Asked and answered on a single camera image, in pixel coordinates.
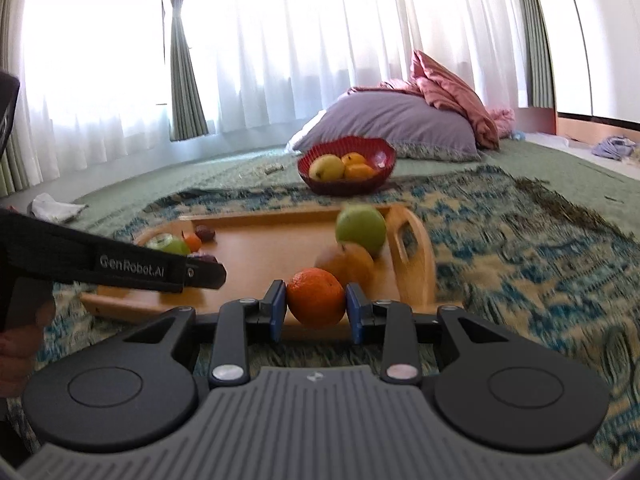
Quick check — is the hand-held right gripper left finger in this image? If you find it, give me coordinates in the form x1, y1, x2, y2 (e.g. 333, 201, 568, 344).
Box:
122, 280, 289, 389

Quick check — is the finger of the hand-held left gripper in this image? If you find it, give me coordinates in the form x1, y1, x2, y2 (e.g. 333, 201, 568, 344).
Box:
183, 258, 227, 292

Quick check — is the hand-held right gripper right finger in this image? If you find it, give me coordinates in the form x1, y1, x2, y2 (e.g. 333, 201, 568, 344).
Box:
345, 282, 507, 387

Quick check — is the small green apple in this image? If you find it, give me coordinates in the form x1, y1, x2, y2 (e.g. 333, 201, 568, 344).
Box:
146, 234, 192, 257

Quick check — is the large orange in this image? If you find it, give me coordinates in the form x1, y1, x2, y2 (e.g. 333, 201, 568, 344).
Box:
315, 242, 376, 293

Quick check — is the wooden tray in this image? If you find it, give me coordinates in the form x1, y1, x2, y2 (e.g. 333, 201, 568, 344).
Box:
80, 204, 437, 321

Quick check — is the large green apple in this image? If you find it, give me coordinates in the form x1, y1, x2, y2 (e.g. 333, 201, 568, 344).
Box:
335, 204, 388, 258

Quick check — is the person's left hand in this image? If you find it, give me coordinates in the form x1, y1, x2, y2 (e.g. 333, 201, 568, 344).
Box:
0, 329, 40, 401

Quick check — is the red bowl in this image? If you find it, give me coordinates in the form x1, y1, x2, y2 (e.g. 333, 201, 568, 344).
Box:
297, 136, 397, 197

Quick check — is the yellow mango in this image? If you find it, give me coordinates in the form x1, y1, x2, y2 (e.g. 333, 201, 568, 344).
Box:
308, 155, 346, 182

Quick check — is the blue paisley blanket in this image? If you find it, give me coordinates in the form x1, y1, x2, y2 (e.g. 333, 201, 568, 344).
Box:
10, 164, 640, 463

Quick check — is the purple pillow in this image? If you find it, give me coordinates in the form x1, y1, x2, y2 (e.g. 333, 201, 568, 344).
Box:
286, 87, 483, 162

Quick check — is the pink quilt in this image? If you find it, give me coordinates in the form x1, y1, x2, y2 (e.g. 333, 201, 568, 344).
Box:
350, 50, 516, 151

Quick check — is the green bedspread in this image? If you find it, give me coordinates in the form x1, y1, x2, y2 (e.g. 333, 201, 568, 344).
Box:
65, 137, 640, 241

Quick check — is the white sheer curtain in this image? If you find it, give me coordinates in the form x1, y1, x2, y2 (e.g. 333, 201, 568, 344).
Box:
20, 0, 531, 181

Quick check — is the pale blue cloth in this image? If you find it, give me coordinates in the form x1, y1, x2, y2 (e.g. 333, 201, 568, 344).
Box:
591, 135, 638, 162

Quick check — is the brown wooden bed frame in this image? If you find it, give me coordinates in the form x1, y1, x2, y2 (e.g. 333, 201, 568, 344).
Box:
515, 106, 640, 148

